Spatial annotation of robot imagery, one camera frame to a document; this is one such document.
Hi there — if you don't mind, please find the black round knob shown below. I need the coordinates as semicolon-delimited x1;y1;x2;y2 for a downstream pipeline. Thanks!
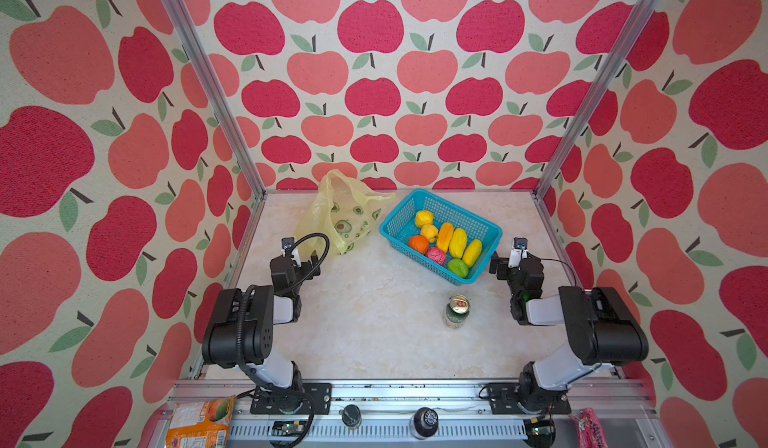
409;407;439;440

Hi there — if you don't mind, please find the orange snack packet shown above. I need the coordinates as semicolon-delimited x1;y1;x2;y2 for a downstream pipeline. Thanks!
165;396;236;448

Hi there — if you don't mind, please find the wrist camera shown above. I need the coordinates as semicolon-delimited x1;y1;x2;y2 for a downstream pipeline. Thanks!
508;237;528;268
281;237;302;267

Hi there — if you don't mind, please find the yellow toy corn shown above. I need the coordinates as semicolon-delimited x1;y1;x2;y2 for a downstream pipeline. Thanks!
462;239;483;268

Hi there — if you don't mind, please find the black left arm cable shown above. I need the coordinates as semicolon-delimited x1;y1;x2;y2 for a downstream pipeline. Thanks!
233;232;331;448

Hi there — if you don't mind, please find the green drink can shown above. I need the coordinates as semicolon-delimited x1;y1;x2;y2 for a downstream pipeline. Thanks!
443;295;470;329

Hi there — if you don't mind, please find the yellow toy lemon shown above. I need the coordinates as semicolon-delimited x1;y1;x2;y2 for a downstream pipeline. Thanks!
414;210;434;228

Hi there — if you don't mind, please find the yellow toy banana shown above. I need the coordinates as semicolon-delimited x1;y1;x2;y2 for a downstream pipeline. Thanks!
449;228;468;259

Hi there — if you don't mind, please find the pink snack packet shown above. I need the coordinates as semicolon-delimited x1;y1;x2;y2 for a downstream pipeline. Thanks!
571;408;608;448

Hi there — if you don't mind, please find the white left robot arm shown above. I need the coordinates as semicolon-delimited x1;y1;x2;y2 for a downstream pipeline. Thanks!
202;254;319;392

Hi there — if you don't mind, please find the yellow toy mango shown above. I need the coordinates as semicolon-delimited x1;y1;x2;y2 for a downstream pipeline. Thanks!
436;222;454;253

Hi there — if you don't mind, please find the small yellow toy pepper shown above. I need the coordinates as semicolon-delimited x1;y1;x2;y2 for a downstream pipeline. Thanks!
420;224;439;244

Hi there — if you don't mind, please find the pink toy fruit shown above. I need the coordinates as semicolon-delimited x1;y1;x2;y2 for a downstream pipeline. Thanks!
426;246;447;266

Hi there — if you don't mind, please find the yellow plastic avocado-print bag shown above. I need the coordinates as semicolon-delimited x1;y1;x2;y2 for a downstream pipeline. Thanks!
297;169;395;255

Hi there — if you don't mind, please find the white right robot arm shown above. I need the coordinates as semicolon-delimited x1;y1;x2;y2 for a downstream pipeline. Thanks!
489;249;649;414

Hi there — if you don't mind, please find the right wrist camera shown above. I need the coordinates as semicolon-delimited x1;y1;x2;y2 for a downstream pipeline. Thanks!
508;237;528;268

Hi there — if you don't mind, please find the teal plastic mesh basket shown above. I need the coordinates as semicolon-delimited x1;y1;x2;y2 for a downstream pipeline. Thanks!
379;189;503;285

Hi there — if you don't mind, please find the aluminium frame post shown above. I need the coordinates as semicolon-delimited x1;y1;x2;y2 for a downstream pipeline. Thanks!
161;0;266;203
532;0;660;202

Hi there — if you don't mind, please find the orange toy fruit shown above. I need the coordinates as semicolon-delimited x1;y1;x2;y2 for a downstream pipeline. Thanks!
408;235;430;255

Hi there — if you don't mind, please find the aluminium frame post right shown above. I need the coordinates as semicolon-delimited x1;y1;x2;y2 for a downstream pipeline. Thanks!
532;0;660;202

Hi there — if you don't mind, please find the green toy fruit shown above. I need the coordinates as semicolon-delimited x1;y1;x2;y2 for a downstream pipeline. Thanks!
447;258;470;279

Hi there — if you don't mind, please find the aluminium frame post left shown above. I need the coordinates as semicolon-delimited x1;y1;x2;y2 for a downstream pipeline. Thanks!
161;0;266;203

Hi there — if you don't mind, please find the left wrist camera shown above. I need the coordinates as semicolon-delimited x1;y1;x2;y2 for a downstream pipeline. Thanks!
281;237;302;267

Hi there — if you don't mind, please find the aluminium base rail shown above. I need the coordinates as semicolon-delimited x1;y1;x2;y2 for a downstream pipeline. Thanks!
142;377;672;447

